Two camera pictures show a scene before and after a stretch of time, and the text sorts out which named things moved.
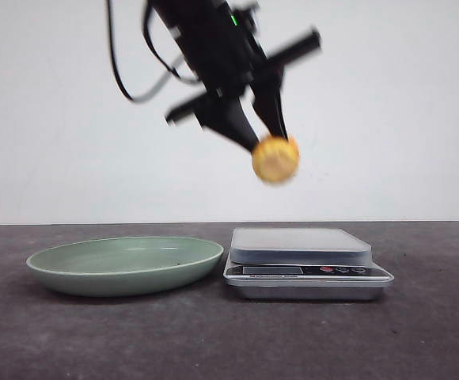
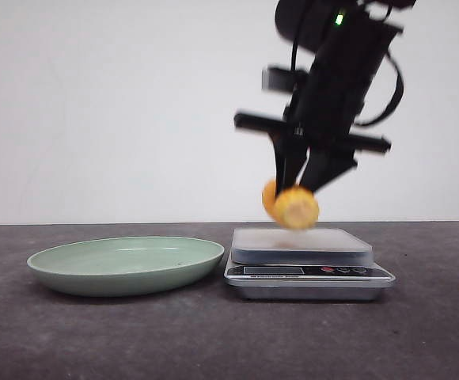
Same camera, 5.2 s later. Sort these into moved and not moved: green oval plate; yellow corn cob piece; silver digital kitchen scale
Moved: yellow corn cob piece
Not moved: green oval plate; silver digital kitchen scale
